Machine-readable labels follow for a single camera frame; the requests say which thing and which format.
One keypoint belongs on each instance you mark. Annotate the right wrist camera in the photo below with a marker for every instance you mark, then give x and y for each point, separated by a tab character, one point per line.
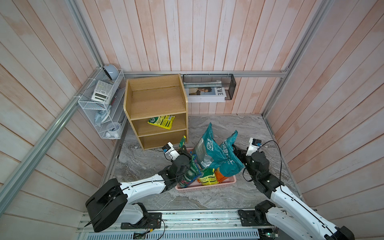
254	145

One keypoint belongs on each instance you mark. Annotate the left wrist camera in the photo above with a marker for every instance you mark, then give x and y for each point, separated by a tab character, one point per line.
169	152

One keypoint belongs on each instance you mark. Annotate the pink plastic basket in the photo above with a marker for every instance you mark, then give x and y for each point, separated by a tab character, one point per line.
196	186

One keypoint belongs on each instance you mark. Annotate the white cup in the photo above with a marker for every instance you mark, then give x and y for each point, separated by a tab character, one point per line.
113	130

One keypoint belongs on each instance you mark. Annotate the white wire mesh rack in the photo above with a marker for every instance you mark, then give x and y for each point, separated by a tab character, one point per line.
90	107

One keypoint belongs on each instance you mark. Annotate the white magazine book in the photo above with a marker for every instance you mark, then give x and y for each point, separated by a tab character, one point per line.
205	92

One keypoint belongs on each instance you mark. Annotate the white iron in rack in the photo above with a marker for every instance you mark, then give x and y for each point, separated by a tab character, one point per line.
102	116

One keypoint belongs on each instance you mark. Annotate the black mesh wall basket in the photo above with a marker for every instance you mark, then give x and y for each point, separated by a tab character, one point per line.
228	81

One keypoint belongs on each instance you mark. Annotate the yellow green fertilizer bag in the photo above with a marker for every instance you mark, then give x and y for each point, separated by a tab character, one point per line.
208	177

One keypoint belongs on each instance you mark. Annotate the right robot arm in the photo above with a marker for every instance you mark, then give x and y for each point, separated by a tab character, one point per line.
283	209

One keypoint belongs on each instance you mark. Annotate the large teal fertilizer bag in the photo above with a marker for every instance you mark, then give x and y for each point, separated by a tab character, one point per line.
208	153

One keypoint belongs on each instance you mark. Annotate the wooden shelf unit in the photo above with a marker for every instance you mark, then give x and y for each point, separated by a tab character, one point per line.
151	97

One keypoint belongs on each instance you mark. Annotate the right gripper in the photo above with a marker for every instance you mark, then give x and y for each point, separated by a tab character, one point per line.
238	150

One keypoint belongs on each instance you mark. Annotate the white calculator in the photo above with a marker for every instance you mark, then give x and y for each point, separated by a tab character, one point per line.
102	92

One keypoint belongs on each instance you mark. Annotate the colourful green fertilizer bag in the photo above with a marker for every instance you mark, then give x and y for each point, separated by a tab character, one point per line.
192	174

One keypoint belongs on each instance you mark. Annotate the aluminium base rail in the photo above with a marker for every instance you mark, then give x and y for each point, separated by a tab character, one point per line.
187	225

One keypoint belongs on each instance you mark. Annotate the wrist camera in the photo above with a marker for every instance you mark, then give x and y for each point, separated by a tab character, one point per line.
169	152
254	145

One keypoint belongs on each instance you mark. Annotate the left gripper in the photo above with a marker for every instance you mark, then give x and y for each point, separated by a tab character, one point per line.
181	151

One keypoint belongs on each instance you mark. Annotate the teal orange fertilizer bag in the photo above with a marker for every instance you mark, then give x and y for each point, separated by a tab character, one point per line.
232	165

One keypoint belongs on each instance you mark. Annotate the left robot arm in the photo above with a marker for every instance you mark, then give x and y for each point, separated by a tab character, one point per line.
116	202

